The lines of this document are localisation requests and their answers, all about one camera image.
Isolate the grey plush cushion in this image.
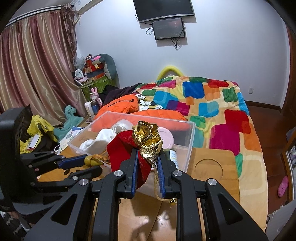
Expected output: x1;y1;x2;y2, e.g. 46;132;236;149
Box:
99;54;117;80

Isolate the pink macaron case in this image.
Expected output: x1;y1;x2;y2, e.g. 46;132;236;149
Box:
158;127;174;149

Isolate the yellow gourd charm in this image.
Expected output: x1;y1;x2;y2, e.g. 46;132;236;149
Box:
84;154;110;167

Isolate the dark purple clothing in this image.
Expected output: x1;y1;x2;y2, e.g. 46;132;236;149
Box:
99;83;140;106

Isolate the small wall monitor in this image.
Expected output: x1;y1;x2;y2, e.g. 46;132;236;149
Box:
152;18;186;40

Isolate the teal dinosaur plush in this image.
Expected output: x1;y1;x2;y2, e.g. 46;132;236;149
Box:
53;105;84;142

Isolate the black wall television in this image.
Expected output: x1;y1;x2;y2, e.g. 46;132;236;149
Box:
133;0;194;23

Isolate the pink striped curtain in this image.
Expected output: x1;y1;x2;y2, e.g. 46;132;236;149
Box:
1;4;86;126

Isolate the pink rabbit toy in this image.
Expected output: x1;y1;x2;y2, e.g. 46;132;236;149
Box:
90;87;103;107

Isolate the pile of papers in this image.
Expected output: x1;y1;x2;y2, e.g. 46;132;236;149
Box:
54;126;83;155

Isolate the yellow curved headboard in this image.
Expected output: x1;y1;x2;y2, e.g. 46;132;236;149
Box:
157;65;184;80

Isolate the green gift box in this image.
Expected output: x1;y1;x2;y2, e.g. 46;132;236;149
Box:
80;75;116;101

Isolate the clear plastic storage box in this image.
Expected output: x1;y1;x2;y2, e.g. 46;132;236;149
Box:
68;111;196;171

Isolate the green glass bottle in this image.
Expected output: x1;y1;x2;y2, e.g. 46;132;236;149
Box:
169;149;179;169

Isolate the orange down jacket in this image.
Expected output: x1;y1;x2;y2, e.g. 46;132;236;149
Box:
91;94;191;132

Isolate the white thermos bottle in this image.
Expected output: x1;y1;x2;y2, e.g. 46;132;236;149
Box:
84;101;94;116

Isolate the colourful patchwork quilt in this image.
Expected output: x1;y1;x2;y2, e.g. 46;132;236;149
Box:
133;76;268;230

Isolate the red gold gift pouch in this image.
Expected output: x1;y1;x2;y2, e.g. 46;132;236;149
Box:
107;121;181;202

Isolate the pink croc shoe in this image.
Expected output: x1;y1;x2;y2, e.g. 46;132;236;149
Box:
277;176;288;198

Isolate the white drawstring pouch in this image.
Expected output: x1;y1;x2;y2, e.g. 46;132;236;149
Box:
79;128;116;155

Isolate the yellow garment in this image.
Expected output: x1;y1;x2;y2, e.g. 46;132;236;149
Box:
20;114;57;154

